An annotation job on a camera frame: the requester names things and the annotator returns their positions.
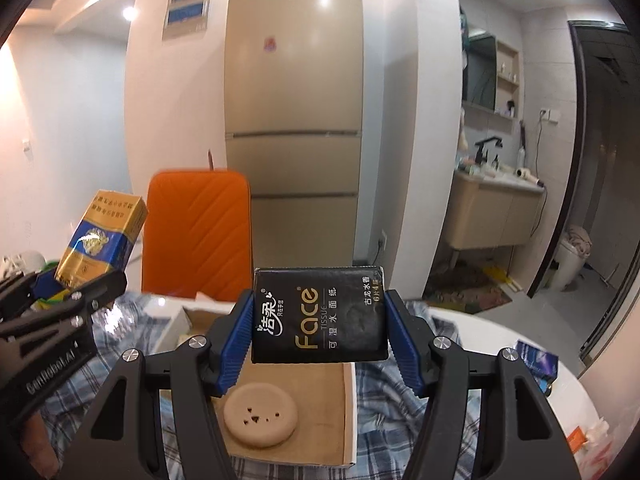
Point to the orange quilted chair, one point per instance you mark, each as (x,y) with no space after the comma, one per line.
(195,230)

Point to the wall niche shelf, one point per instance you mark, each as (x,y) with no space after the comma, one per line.
(507,80)

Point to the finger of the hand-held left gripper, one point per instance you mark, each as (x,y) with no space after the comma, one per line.
(95,292)
(15,292)

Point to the beige round sponge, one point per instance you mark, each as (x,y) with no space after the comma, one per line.
(260,425)

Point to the white hair dryer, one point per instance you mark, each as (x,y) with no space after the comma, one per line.
(525,174)

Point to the beige refrigerator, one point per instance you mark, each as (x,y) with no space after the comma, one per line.
(292,110)

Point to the recessed ceiling light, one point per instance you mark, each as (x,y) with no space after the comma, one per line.
(129,11)

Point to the dark door frame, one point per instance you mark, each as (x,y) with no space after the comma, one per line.
(577,160)

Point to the black tissue pack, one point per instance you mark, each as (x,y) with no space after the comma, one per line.
(320,320)

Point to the blue plaid blanket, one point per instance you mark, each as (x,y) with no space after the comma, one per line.
(385,425)

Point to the orange packet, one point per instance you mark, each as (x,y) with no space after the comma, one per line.
(576,440)

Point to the white bottle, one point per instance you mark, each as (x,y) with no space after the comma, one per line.
(521,157)

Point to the wall socket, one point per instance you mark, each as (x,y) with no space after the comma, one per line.
(549,115)

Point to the beige vanity cabinet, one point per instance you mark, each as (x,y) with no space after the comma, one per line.
(490,210)

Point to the blue and gold cigarette pack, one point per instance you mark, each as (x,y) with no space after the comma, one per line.
(95,245)

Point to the patterned bath mat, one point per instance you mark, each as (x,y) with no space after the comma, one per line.
(465,287)

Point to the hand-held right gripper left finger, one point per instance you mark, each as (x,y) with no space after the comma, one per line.
(235,350)

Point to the dark blue cigarette box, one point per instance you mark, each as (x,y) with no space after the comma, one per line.
(537,360)

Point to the white plastic wrapper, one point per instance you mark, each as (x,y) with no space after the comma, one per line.
(600,437)

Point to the person's left hand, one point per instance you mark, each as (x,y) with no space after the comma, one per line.
(40,445)

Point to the mirror cabinet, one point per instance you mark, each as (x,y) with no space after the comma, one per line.
(479,72)

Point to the black faucet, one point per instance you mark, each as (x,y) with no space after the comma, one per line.
(484,150)

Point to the cardboard box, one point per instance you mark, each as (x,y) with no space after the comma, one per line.
(320,410)

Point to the wall electric panel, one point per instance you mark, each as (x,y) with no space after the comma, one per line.
(187,5)

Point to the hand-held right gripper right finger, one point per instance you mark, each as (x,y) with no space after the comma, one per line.
(407,350)

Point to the white trash bin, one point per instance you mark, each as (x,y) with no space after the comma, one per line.
(572,260)

